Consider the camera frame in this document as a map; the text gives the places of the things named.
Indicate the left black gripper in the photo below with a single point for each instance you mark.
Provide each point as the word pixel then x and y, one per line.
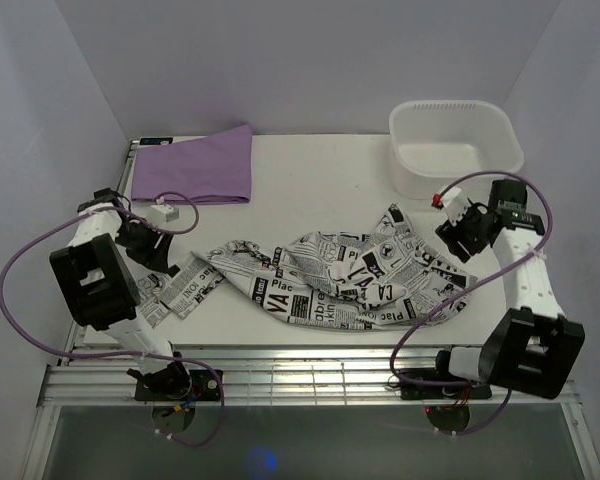
pixel 152 258

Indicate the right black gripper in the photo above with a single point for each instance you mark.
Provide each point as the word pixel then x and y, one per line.
pixel 452 234

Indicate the newspaper print trousers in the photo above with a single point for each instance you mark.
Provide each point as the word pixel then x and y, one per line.
pixel 383 280

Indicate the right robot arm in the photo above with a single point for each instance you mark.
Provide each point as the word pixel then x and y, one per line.
pixel 534 346

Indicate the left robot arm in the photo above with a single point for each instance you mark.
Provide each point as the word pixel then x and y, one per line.
pixel 100 291

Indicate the folded purple trousers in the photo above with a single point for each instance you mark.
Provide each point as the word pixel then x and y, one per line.
pixel 216 169

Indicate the white plastic basket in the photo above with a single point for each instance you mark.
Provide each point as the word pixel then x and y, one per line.
pixel 434 142

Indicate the dark label sticker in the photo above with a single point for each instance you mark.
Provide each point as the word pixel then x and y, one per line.
pixel 155 141

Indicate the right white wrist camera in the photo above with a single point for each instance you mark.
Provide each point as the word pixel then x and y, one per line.
pixel 453 202

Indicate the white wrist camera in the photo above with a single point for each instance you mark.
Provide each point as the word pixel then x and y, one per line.
pixel 161 214
pixel 453 202

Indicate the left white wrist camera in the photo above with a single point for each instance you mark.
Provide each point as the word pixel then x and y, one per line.
pixel 161 214

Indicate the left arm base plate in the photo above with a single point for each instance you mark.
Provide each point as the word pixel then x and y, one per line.
pixel 203 387

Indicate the aluminium rail frame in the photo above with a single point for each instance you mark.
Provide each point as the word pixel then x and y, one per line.
pixel 306 414

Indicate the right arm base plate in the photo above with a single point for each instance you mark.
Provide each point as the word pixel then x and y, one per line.
pixel 413 391

